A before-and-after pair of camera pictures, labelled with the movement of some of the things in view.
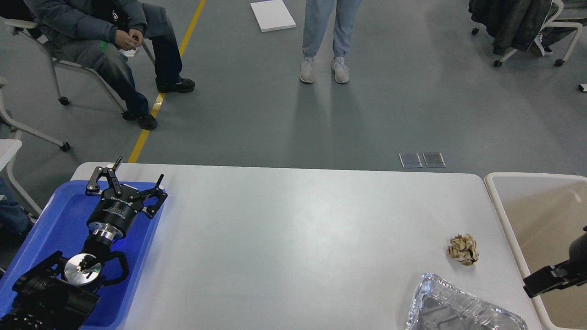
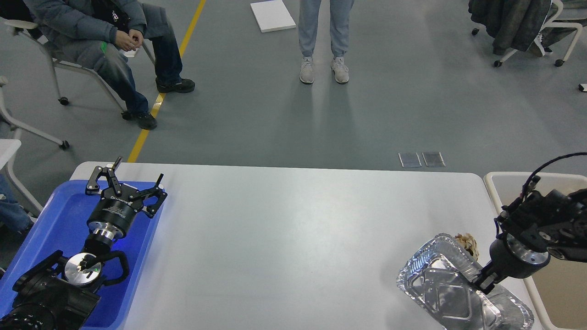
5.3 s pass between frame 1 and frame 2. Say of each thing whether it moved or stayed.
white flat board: stayed
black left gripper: stayed
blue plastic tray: stayed
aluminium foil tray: moved
